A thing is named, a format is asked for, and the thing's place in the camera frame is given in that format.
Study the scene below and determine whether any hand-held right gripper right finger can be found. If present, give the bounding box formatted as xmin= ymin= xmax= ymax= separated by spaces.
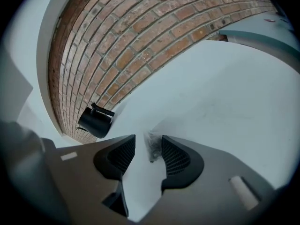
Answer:
xmin=140 ymin=135 xmax=279 ymax=225

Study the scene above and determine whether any black teapot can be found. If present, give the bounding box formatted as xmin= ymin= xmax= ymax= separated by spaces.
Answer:
xmin=76 ymin=102 xmax=115 ymax=139

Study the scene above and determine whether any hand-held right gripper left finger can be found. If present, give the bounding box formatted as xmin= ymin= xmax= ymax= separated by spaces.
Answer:
xmin=40 ymin=134 xmax=136 ymax=222

